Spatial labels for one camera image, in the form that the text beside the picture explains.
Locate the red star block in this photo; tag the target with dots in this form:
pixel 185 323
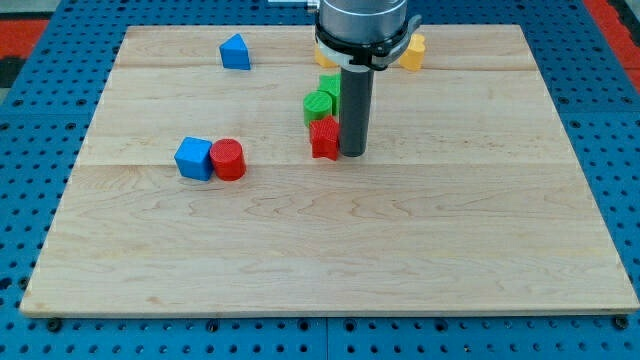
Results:
pixel 324 138

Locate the red cylinder block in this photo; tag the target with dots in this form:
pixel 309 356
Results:
pixel 228 161

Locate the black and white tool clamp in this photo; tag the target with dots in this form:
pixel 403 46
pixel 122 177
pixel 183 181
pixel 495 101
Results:
pixel 364 43

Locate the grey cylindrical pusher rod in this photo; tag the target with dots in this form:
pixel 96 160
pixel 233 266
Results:
pixel 354 111

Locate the yellow heart block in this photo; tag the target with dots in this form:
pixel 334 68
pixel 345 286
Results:
pixel 413 56

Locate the blue triangle block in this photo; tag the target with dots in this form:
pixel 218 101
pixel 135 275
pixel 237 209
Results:
pixel 235 53

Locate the blue cube block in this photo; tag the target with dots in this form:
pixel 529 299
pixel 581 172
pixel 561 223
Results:
pixel 193 160

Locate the green cylinder block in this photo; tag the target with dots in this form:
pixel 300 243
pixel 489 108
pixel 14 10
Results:
pixel 316 106

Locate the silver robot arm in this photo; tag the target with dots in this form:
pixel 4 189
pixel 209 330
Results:
pixel 395 9

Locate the yellow block behind arm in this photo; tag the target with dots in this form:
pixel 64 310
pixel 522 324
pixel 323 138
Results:
pixel 322 60

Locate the green star block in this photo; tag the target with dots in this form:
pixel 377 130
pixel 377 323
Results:
pixel 331 85

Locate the wooden board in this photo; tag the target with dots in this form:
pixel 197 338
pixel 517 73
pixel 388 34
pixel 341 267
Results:
pixel 468 201

